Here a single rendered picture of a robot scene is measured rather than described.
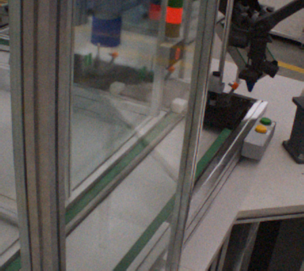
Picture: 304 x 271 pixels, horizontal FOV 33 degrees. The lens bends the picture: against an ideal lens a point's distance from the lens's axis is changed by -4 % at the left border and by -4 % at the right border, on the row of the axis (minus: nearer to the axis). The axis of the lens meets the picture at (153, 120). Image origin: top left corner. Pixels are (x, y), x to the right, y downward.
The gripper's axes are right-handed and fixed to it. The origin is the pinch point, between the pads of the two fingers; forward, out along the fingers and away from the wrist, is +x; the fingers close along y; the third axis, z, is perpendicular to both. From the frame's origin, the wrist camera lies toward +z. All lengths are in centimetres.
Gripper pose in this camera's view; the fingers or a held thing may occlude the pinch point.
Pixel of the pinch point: (251, 82)
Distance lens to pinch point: 189.5
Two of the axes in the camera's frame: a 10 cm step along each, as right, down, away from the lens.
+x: -1.0, 8.8, 4.6
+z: 8.9, 2.8, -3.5
